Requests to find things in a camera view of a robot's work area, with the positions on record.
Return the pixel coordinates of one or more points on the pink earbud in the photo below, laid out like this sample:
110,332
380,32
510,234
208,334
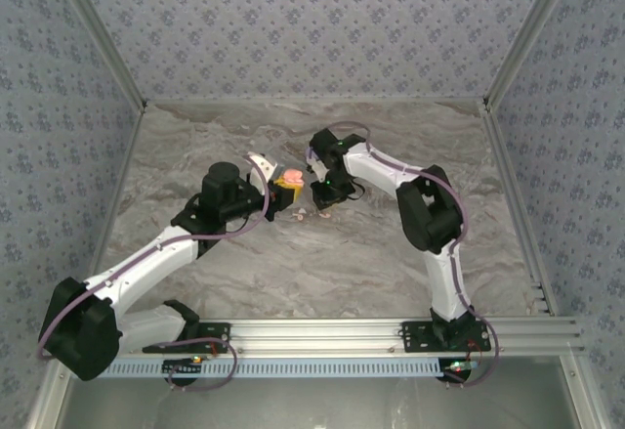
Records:
326,215

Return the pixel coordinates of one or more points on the pink earbud charging case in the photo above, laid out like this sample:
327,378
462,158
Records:
293,175

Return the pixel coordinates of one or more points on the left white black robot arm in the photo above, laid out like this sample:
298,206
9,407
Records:
146,258

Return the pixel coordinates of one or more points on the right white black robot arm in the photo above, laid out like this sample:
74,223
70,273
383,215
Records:
444,287

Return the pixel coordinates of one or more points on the small white scrap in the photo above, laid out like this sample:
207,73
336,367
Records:
303,212

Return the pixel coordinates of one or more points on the small circuit board with LED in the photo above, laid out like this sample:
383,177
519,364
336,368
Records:
459,366
183,366

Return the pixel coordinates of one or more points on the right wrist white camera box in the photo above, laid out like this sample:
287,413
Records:
318,170

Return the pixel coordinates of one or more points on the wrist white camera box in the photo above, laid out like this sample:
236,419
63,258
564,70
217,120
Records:
318,170
261,167

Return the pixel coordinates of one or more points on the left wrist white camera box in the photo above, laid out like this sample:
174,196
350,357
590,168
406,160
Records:
261,167

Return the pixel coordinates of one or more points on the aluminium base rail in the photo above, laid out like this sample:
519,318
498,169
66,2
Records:
317,333

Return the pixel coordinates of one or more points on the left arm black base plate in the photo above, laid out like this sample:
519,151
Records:
215,333

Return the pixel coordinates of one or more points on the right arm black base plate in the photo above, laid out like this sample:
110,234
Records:
420,338

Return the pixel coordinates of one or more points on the aluminium table side rail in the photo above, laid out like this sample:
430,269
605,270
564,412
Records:
512,180

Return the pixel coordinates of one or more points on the aluminium corner post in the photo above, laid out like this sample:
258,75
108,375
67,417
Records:
532,33
97,33

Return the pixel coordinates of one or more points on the aluminium lower frame bar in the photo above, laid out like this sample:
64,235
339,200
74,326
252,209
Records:
46,399
586,395

